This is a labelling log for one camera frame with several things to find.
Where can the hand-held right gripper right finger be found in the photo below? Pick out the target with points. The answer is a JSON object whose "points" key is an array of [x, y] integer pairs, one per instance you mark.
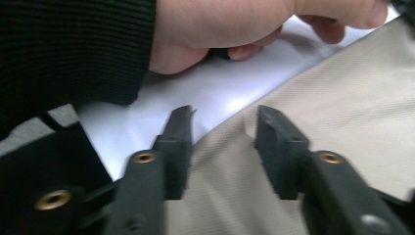
{"points": [[284, 153]]}

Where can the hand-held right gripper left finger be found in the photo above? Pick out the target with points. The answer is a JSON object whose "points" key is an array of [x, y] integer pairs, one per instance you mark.
{"points": [[176, 156]]}

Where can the khaki pants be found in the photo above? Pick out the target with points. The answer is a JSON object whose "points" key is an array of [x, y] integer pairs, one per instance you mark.
{"points": [[352, 104]]}

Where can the white table cover sheet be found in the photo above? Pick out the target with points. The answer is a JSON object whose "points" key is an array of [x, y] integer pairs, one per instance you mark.
{"points": [[208, 88]]}

